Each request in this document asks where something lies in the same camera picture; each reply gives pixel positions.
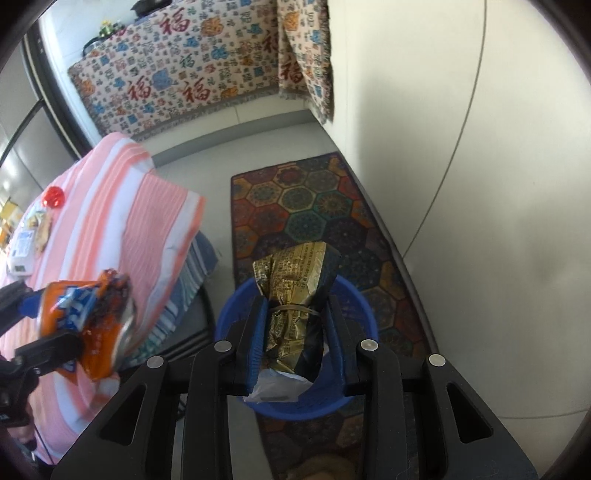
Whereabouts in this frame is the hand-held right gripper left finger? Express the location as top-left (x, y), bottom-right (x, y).
top-left (50, 295), bottom-right (271, 480)

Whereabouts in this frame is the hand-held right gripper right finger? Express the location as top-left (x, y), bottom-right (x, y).
top-left (325, 295), bottom-right (539, 480)

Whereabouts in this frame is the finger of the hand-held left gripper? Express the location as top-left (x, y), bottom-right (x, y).
top-left (14, 330), bottom-right (86, 374)
top-left (0, 281), bottom-right (47, 335)

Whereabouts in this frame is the blue plastic basket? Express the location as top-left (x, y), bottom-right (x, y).
top-left (215, 275), bottom-right (378, 420)

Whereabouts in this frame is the translucent white bag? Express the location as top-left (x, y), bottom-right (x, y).
top-left (249, 367), bottom-right (315, 403)

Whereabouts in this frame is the green white milk carton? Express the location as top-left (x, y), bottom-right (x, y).
top-left (8, 227), bottom-right (38, 276)

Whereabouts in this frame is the orange snack wrapper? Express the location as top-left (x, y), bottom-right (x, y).
top-left (39, 269), bottom-right (137, 381)

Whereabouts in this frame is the gold snack bag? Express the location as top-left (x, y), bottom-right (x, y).
top-left (252, 241), bottom-right (342, 384)

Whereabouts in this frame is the yellow green cardboard box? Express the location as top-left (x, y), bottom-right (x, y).
top-left (0, 196), bottom-right (21, 247)

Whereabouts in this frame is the blue striped cloth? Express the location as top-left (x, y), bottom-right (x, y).
top-left (127, 231), bottom-right (220, 367)

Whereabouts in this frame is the pink striped tablecloth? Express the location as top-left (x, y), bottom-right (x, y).
top-left (0, 133), bottom-right (207, 464)

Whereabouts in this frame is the hexagon patterned floor mat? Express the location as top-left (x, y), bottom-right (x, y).
top-left (230, 152), bottom-right (439, 480)

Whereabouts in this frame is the grey refrigerator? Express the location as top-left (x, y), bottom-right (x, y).
top-left (0, 44), bottom-right (81, 199)

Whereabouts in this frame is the white kitchen counter cabinet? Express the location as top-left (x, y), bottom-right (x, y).
top-left (323, 0), bottom-right (591, 421)

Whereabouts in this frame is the seasoning bottle rack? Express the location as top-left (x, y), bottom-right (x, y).
top-left (82, 21), bottom-right (126, 52)

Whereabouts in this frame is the large printed blanket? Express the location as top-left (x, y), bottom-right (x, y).
top-left (68, 0), bottom-right (283, 143)

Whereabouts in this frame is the small printed blanket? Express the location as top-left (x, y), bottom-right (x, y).
top-left (276, 0), bottom-right (335, 124)

